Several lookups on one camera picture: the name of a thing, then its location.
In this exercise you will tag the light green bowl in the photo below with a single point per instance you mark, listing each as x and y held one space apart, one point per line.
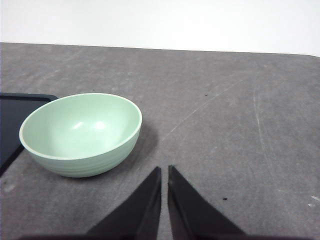
82 134

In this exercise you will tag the dark blue rectangular tray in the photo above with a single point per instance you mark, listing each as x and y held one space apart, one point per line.
15 110

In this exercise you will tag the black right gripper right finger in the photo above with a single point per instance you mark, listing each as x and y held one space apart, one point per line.
192 217

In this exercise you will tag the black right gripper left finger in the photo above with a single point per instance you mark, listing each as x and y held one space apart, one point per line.
137 217

